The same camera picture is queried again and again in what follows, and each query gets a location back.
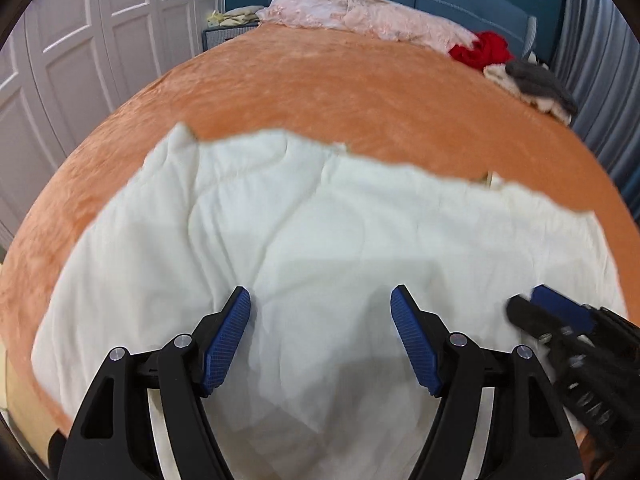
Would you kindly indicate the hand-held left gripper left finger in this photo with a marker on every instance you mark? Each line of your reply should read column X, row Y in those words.
column 227, row 340

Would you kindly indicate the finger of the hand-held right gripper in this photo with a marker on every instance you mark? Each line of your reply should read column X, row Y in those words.
column 527, row 315
column 562, row 310

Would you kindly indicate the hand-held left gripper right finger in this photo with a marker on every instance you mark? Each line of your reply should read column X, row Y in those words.
column 415, row 340

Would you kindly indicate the cream quilted jacket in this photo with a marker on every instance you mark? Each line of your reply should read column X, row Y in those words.
column 300, row 220

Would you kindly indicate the grey knit garment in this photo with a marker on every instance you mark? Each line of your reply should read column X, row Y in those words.
column 540, row 82

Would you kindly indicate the grey blue curtain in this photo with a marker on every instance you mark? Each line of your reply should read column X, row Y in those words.
column 600, row 60

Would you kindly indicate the red garment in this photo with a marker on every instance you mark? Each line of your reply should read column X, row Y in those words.
column 480, row 50

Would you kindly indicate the orange plush blanket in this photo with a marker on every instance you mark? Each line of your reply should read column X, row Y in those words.
column 325, row 85

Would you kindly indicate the grey nightstand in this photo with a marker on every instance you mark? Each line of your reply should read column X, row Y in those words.
column 220, row 39

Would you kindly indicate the pale yellow cloth pile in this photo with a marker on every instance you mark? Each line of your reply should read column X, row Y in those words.
column 237, row 16

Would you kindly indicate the white panelled wardrobe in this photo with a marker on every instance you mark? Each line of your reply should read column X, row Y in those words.
column 100, row 35

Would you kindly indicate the pink floral quilt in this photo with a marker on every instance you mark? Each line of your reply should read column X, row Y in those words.
column 360, row 12

